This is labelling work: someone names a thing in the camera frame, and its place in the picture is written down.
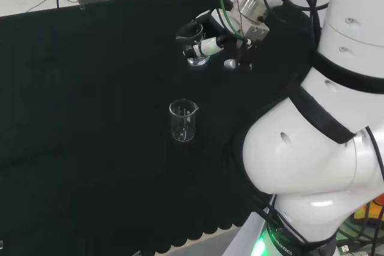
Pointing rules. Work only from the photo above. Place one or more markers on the yellow stop button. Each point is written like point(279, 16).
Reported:
point(375, 208)

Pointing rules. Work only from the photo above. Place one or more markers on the clear cloth clip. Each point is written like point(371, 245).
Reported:
point(82, 7)

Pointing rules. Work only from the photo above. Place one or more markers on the empty clear glass beaker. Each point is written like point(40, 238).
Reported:
point(183, 124)

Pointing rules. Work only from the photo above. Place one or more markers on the black bench cloth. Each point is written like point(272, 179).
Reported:
point(90, 118)

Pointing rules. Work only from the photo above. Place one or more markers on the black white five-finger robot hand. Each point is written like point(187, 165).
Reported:
point(216, 19)

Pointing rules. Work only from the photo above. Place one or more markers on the clear glass beaker with water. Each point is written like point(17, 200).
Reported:
point(188, 32)

